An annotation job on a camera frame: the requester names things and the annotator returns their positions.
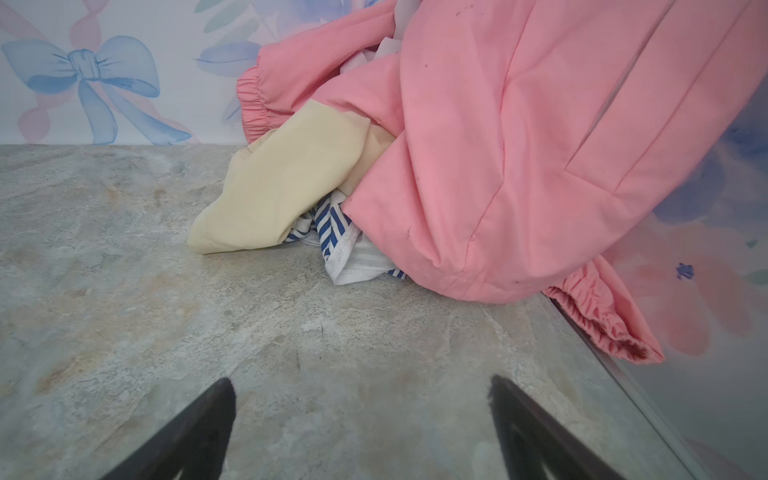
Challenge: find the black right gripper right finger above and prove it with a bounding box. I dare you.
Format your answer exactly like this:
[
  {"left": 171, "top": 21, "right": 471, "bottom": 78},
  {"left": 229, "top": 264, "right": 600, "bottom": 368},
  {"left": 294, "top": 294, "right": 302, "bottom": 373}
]
[{"left": 488, "top": 375, "right": 622, "bottom": 480}]

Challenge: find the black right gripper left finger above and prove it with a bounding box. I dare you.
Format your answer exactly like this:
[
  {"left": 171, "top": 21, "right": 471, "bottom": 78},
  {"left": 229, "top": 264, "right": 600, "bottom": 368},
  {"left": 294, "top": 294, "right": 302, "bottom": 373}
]
[{"left": 103, "top": 378, "right": 236, "bottom": 480}]

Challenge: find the blue white striped cloth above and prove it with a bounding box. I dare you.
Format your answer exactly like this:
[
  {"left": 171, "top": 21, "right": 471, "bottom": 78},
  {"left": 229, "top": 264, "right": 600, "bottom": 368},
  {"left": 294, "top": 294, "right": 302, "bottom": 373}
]
[{"left": 283, "top": 190, "right": 407, "bottom": 286}]

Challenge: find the cream yellow cloth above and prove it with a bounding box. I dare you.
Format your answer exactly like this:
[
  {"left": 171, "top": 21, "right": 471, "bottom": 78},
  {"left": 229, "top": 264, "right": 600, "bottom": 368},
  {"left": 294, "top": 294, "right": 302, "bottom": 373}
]
[{"left": 187, "top": 100, "right": 394, "bottom": 254}]

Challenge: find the white cloth in pile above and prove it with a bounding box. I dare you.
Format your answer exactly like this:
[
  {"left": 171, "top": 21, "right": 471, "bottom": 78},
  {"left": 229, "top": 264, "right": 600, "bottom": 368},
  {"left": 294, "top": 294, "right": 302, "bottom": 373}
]
[{"left": 340, "top": 0, "right": 422, "bottom": 73}]

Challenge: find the pink garment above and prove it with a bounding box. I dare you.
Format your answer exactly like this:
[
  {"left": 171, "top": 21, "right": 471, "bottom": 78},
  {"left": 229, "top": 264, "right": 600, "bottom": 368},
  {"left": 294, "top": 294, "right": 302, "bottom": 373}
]
[{"left": 237, "top": 1, "right": 767, "bottom": 364}]

